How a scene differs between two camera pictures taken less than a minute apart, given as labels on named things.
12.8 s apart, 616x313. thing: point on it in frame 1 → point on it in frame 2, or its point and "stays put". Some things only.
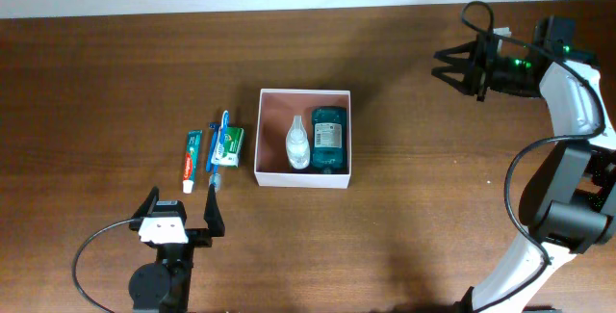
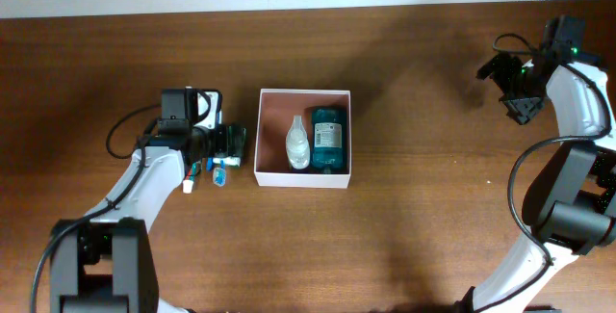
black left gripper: [202, 238] → [221, 141]
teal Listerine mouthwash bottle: [329, 139] stays put
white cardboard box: [276, 110] stays put
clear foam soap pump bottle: [297, 144] stays put
